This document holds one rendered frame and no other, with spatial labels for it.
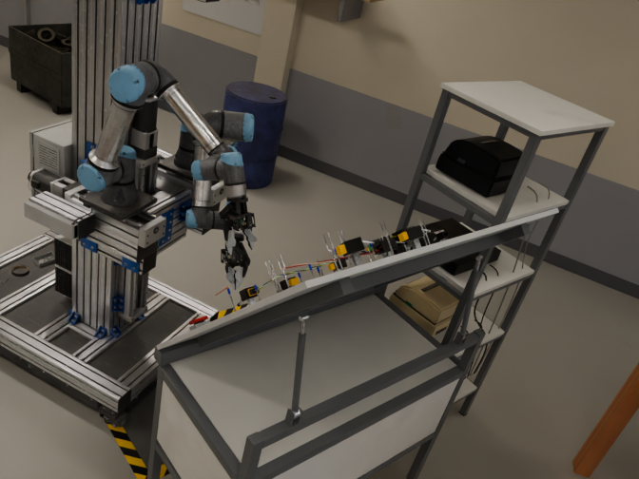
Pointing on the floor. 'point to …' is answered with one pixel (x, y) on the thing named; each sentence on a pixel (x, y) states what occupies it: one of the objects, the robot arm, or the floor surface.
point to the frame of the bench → (313, 439)
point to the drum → (244, 95)
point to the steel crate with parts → (43, 62)
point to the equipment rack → (508, 116)
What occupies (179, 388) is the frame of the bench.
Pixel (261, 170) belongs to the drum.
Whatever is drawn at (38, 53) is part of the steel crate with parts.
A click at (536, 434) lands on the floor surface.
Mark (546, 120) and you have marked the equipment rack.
